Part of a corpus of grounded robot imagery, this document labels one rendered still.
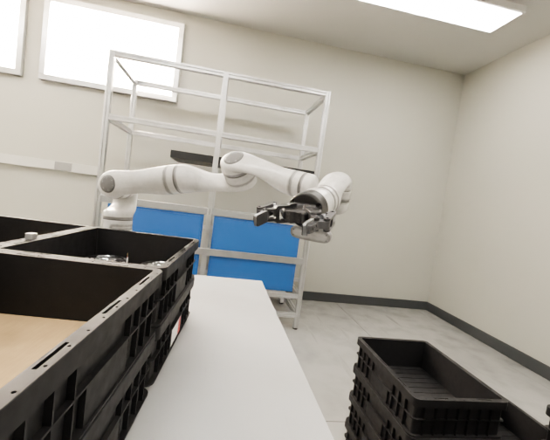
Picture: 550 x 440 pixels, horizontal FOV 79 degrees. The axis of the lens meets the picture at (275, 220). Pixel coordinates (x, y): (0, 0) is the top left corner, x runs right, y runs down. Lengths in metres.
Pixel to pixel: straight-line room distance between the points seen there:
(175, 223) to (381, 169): 2.36
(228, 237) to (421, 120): 2.65
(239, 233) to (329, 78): 2.06
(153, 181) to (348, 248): 3.04
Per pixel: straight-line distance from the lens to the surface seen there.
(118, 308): 0.43
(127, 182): 1.13
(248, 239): 2.71
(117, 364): 0.48
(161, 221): 2.73
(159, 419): 0.65
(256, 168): 0.92
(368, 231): 3.94
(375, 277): 4.08
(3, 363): 0.56
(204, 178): 1.04
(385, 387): 1.22
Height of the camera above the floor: 1.08
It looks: 4 degrees down
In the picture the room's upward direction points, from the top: 8 degrees clockwise
